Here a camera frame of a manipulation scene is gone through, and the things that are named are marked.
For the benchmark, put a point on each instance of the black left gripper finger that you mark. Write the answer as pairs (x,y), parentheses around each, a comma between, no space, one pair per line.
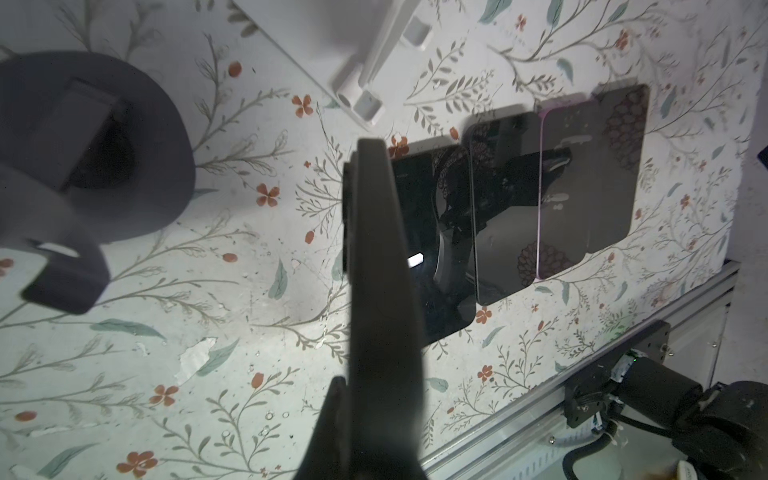
(325,456)

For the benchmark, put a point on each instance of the black smartphone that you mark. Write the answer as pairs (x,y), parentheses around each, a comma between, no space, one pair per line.
(569,207)
(505,177)
(433,188)
(385,375)
(620,130)

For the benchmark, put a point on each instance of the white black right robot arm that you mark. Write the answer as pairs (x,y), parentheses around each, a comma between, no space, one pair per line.
(722,430)

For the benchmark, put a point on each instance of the grey round stand front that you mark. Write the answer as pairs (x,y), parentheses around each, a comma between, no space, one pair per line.
(93,151)

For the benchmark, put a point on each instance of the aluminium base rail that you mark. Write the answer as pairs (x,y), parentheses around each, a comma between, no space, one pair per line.
(530,438)

